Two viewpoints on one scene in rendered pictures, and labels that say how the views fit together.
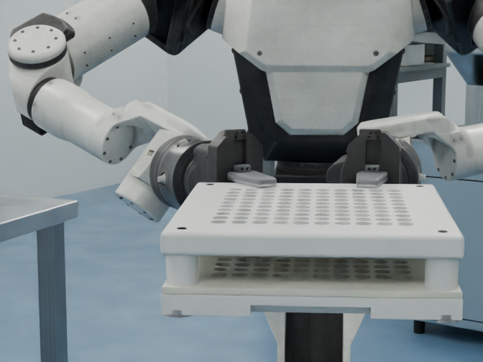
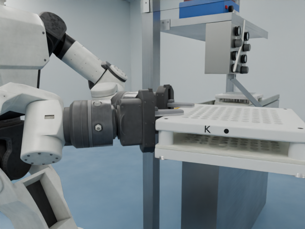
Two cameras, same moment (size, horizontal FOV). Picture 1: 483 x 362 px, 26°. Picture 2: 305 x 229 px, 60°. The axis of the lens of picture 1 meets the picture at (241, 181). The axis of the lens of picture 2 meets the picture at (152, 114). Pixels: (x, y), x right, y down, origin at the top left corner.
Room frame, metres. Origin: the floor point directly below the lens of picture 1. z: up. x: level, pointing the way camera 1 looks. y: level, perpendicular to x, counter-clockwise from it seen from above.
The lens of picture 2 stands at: (0.95, 0.49, 1.15)
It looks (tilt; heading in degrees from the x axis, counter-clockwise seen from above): 9 degrees down; 286
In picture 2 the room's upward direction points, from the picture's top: straight up
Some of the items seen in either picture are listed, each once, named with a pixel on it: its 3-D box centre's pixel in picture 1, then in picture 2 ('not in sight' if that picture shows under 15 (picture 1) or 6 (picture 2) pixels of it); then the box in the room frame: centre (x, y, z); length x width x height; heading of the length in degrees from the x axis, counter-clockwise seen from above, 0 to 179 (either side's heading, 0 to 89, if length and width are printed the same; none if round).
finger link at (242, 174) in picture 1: (253, 175); (167, 110); (1.07, -0.01, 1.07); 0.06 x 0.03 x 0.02; 28
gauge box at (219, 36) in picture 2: not in sight; (227, 50); (0.97, -0.71, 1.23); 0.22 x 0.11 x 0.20; 71
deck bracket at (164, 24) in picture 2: not in sight; (164, 24); (1.24, -0.68, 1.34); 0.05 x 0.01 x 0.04; 161
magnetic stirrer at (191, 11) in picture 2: not in sight; (211, 10); (1.04, -0.76, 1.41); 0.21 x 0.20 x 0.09; 161
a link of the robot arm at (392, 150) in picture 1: (379, 181); (148, 108); (1.15, -0.15, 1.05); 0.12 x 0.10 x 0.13; 167
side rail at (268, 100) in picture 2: not in sight; (258, 104); (0.78, -1.25, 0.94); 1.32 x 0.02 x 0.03; 71
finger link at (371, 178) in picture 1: (369, 175); (180, 103); (1.06, -0.13, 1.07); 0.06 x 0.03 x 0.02; 167
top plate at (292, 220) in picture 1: (312, 215); (232, 117); (0.94, -0.07, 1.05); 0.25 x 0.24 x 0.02; 85
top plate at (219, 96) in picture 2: not in sight; (239, 96); (0.89, -1.34, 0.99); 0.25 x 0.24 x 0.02; 161
